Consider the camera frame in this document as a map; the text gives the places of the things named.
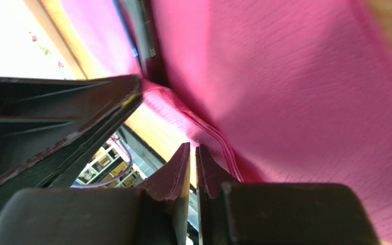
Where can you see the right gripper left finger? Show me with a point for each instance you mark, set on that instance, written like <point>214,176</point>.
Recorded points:
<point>153,212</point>

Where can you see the iridescent purple spoon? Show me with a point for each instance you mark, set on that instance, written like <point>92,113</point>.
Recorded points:
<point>127,31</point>

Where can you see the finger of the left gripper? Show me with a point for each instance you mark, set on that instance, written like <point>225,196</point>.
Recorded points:
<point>38,116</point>

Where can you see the magenta paper napkin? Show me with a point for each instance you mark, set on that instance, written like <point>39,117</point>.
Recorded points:
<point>279,91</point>

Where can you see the floral tray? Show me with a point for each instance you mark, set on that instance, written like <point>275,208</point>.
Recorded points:
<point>31,46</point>

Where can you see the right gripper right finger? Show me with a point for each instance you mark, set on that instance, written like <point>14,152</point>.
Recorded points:
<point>232,212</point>

